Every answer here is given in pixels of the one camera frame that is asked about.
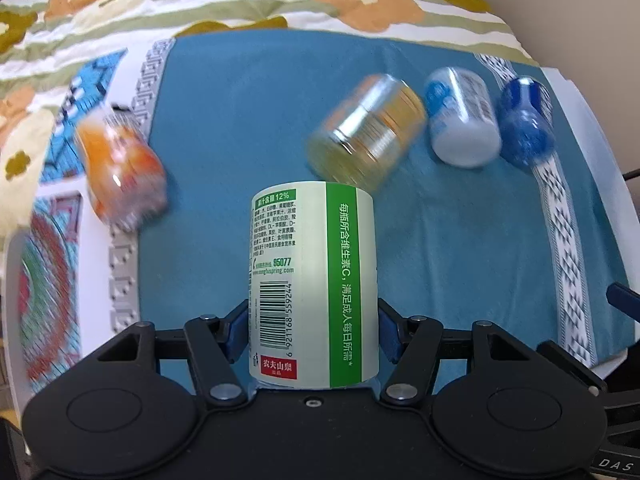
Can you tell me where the green label plastic cup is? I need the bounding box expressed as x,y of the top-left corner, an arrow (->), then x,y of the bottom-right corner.
248,181 -> 378,389

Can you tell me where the orange pink plastic cup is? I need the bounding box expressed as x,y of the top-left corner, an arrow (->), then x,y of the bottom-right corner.
74,104 -> 167,232

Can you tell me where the blue plastic cup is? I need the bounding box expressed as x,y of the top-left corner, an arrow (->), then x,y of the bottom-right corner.
497,76 -> 555,169

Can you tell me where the white label plastic cup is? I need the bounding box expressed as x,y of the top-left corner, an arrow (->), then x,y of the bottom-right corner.
424,67 -> 501,169

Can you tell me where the blue patterned cloth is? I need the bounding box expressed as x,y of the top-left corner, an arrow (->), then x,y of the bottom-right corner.
6,29 -> 639,403

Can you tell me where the floral striped quilt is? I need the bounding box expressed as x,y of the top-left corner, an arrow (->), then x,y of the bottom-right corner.
1,0 -> 529,235

